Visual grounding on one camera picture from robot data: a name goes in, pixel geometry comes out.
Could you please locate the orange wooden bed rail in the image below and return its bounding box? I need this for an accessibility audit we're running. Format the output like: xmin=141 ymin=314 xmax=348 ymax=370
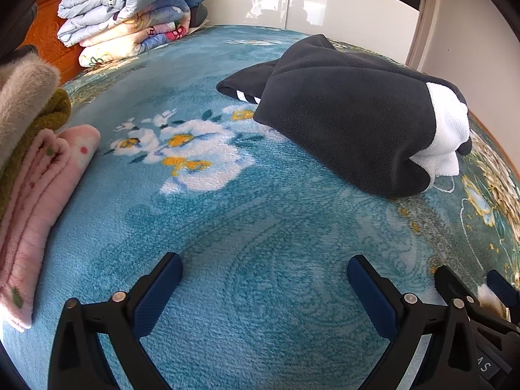
xmin=467 ymin=111 xmax=520 ymax=171

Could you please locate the olive green folded garment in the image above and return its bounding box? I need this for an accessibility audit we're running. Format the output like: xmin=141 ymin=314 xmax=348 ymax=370
xmin=0 ymin=88 xmax=73 ymax=221

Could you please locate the floral folded quilt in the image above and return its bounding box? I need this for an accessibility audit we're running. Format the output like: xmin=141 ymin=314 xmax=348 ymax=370
xmin=77 ymin=0 xmax=209 ymax=68

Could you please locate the beige fluffy folded garment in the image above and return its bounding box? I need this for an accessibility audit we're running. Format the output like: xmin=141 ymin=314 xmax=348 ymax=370
xmin=0 ymin=59 xmax=62 ymax=168

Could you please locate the dark grey pillow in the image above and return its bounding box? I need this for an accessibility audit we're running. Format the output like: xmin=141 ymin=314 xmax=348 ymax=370
xmin=188 ymin=3 xmax=210 ymax=28

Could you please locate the orange wooden headboard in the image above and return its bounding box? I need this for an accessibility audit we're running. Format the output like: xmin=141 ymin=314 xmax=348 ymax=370
xmin=18 ymin=0 xmax=118 ymax=86

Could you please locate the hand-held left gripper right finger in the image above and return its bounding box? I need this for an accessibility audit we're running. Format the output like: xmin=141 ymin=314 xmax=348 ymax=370
xmin=347 ymin=254 xmax=494 ymax=390

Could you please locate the dark grey fleece garment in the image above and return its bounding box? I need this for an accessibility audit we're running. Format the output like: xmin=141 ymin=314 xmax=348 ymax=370
xmin=216 ymin=33 xmax=474 ymax=201

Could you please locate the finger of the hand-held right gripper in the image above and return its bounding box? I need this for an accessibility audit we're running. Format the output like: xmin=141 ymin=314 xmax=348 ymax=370
xmin=434 ymin=265 xmax=482 ymax=310
xmin=487 ymin=269 xmax=520 ymax=321

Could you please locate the pink dotted folded garment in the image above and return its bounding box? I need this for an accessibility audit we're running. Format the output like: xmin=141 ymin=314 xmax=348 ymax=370
xmin=0 ymin=125 xmax=101 ymax=331

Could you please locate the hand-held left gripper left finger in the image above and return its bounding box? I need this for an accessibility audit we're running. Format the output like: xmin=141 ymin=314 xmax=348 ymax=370
xmin=48 ymin=252 xmax=183 ymax=390

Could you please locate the teal floral blanket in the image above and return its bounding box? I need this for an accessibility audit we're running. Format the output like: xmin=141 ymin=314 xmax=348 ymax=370
xmin=0 ymin=24 xmax=520 ymax=390

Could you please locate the white glossy wardrobe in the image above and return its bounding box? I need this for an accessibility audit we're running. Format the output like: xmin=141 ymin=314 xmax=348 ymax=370
xmin=199 ymin=0 xmax=428 ymax=68

